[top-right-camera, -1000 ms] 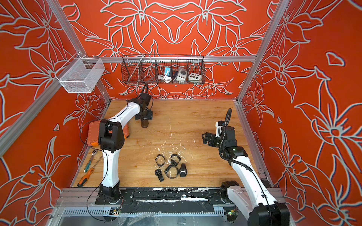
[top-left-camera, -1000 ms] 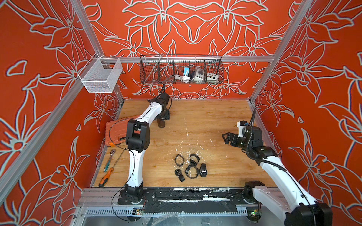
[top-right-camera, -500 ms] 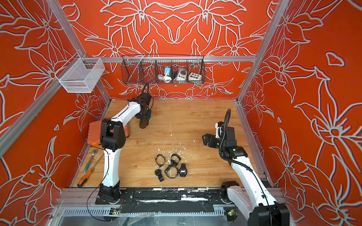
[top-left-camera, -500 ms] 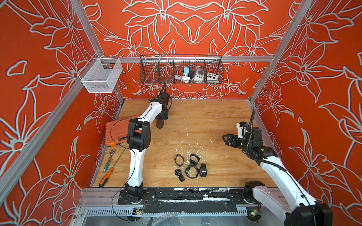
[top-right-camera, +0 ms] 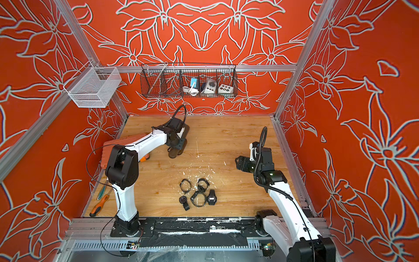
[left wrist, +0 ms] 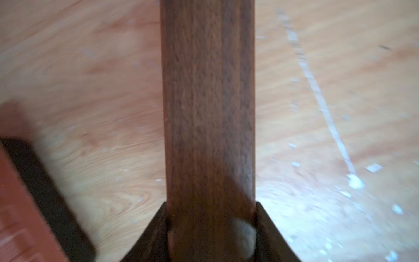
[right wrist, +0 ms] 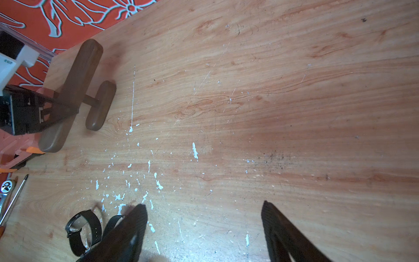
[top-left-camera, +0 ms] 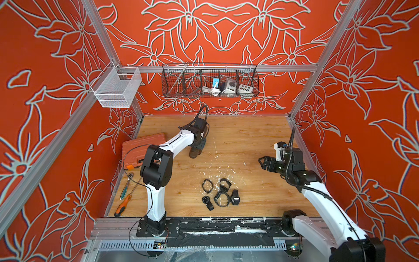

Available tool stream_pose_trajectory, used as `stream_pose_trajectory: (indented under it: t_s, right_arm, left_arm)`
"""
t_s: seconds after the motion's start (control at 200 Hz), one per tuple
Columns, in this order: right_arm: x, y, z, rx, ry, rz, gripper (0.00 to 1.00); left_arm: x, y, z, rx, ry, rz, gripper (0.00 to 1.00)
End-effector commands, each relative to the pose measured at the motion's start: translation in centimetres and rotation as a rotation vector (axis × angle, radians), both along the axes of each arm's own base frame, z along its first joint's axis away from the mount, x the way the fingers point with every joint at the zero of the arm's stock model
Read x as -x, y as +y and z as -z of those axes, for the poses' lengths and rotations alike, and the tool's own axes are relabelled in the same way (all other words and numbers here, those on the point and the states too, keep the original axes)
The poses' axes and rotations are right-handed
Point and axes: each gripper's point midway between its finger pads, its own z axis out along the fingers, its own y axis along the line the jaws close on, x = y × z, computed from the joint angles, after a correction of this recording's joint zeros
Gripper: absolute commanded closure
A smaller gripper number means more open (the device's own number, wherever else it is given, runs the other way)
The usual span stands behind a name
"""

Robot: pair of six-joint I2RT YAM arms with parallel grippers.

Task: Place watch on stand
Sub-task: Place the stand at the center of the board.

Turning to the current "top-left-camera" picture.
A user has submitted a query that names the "small circuit board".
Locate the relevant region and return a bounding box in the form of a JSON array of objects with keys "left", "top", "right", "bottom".
[
  {"left": 153, "top": 240, "right": 167, "bottom": 250},
  {"left": 286, "top": 243, "right": 302, "bottom": 258}
]

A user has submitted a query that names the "white grey round device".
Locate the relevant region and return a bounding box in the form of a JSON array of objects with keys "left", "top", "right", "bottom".
[{"left": 223, "top": 79, "right": 237, "bottom": 95}]

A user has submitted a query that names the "black watch placed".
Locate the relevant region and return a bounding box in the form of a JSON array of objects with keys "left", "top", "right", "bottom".
[{"left": 219, "top": 178, "right": 231, "bottom": 193}]

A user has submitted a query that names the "small circuit board right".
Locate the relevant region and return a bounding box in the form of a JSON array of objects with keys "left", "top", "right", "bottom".
[{"left": 286, "top": 243, "right": 302, "bottom": 258}]

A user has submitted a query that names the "green handled ratchet wrench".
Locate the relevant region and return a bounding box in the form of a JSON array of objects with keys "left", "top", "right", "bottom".
[{"left": 120, "top": 172, "right": 134, "bottom": 200}]

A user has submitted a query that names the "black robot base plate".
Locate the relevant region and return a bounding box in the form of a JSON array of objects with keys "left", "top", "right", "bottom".
[{"left": 135, "top": 217, "right": 303, "bottom": 248}]

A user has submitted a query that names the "dark wooden watch stand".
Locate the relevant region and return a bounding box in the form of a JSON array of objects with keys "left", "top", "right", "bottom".
[{"left": 189, "top": 147, "right": 203, "bottom": 159}]

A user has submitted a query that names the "small circuit board left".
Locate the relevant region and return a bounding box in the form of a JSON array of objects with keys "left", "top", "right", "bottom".
[{"left": 153, "top": 240, "right": 167, "bottom": 250}]

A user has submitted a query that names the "black slim round watch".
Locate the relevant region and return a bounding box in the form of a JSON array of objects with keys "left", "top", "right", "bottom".
[{"left": 201, "top": 179, "right": 214, "bottom": 194}]

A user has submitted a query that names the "white mesh wall basket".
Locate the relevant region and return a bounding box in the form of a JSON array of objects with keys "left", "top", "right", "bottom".
[{"left": 91, "top": 68, "right": 142, "bottom": 108}]

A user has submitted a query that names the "white box with dots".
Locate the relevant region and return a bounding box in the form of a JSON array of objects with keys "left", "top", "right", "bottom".
[{"left": 239, "top": 84, "right": 254, "bottom": 97}]

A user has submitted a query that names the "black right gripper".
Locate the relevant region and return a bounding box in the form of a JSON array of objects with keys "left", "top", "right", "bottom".
[{"left": 257, "top": 155, "right": 292, "bottom": 179}]

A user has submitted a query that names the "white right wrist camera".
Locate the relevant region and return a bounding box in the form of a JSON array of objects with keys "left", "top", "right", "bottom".
[{"left": 274, "top": 141, "right": 288, "bottom": 161}]

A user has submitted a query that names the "blue white small box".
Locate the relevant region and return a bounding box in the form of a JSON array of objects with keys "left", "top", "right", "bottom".
[{"left": 212, "top": 78, "right": 220, "bottom": 89}]

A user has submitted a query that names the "black chunky sport watch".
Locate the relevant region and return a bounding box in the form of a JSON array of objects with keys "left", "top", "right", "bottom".
[{"left": 213, "top": 191, "right": 231, "bottom": 207}]

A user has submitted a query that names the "black watch dark red dial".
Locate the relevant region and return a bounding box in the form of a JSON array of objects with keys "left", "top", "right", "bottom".
[{"left": 202, "top": 196, "right": 214, "bottom": 211}]

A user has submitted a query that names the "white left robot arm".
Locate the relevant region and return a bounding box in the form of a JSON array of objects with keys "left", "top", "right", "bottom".
[{"left": 140, "top": 105, "right": 210, "bottom": 235}]

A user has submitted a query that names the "black wire wall basket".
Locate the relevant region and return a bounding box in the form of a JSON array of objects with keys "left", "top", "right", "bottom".
[{"left": 161, "top": 62, "right": 260, "bottom": 98}]

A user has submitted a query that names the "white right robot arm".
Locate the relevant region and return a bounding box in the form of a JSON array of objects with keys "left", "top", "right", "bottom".
[{"left": 258, "top": 129, "right": 386, "bottom": 262}]

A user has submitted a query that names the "orange plastic tool case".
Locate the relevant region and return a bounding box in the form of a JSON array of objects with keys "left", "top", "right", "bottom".
[{"left": 122, "top": 133, "right": 167, "bottom": 170}]

